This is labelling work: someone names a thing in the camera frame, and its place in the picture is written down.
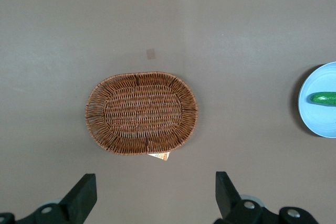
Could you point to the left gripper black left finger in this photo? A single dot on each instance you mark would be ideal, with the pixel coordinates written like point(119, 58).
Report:
point(78, 200)

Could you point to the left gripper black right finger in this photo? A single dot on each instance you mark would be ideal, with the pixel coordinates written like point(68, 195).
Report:
point(228, 203)

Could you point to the orange paper basket tag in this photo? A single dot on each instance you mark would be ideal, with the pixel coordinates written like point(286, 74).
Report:
point(161, 156)

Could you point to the brown oval wicker basket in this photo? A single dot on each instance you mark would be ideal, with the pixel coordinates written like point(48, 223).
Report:
point(141, 113)

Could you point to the light blue round plate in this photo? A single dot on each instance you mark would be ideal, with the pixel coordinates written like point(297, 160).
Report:
point(315, 121)

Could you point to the green cucumber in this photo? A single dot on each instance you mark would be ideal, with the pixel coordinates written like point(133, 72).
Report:
point(324, 98)

